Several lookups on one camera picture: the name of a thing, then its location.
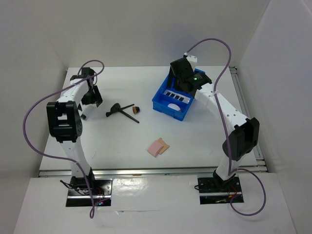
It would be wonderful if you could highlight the bobby pin card pack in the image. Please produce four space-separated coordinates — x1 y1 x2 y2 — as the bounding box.
163 89 191 104

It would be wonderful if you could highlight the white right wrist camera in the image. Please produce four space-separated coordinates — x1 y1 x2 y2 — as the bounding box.
183 53 197 71

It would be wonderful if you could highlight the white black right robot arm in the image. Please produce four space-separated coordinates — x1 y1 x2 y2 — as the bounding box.
168 56 260 191

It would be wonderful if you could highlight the small brown black cap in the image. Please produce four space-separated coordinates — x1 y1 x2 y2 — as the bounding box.
133 106 140 114

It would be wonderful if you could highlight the tan blotting paper pad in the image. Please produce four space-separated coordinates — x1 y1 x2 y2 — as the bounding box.
157 138 170 155

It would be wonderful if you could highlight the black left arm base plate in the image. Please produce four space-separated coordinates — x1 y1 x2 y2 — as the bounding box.
61 178 113 207

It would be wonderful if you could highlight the black fan makeup brush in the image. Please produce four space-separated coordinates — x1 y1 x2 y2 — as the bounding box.
106 103 134 117

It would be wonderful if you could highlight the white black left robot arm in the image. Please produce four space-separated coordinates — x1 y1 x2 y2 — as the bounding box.
46 67 103 195

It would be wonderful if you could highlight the aluminium table edge rail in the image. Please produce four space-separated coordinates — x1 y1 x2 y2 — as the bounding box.
39 165 268 178

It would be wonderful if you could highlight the blue plastic organizer bin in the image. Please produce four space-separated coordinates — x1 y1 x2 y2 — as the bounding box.
152 69 194 121

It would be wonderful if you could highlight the pink blotting paper pad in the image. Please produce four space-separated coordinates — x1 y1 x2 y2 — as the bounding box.
147 140 164 157

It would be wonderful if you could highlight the slim black makeup brush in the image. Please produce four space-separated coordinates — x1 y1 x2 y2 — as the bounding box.
119 110 139 123

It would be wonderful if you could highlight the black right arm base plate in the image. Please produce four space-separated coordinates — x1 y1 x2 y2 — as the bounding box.
194 176 244 205

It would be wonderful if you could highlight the aluminium side rail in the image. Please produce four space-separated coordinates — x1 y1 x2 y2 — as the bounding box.
229 67 268 173

